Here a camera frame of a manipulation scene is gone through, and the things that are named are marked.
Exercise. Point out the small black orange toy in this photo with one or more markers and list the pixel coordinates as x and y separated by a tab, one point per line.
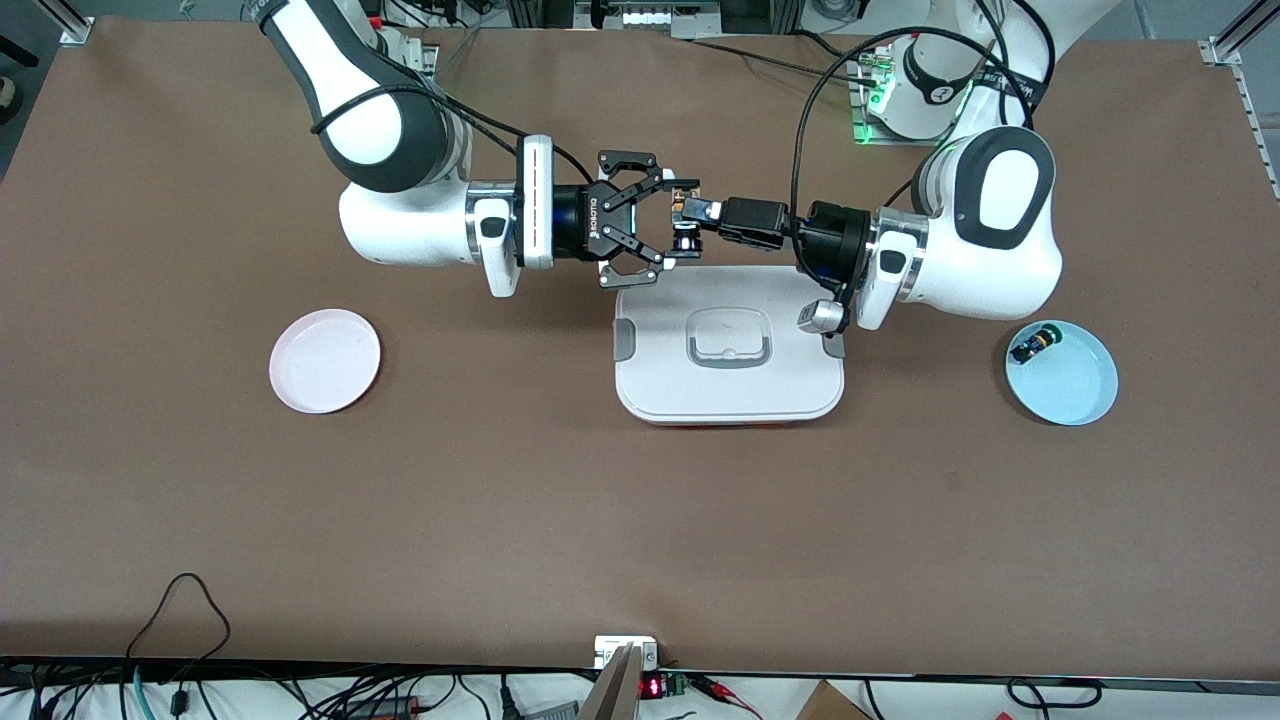
686	240

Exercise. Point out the black power adapter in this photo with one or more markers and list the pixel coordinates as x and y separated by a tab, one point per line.
385	707

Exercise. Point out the pink round plate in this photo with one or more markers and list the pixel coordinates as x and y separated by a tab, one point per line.
325	360

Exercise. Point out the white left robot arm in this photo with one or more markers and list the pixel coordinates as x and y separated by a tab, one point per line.
1000	260

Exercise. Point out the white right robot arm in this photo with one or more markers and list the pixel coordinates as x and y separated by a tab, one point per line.
400	230

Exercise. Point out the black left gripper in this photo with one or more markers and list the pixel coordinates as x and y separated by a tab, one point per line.
828	240

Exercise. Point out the small black blue toy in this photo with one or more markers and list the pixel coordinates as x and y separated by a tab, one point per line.
1032	345

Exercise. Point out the small white mount block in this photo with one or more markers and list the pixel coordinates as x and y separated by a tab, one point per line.
610	648

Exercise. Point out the metal frame structure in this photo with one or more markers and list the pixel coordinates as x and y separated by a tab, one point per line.
650	15

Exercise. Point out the red LED display module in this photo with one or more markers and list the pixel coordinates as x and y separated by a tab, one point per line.
652	687

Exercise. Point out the light blue round plate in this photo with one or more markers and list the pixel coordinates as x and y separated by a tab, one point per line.
1070	385

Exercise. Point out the brown cardboard piece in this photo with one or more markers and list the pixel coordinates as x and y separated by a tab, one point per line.
830	705

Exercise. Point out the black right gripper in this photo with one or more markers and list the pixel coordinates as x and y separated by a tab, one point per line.
577	222

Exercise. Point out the grey aluminium bar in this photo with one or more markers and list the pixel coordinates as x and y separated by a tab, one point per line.
615	690

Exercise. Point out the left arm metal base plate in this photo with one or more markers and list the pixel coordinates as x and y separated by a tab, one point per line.
860	132

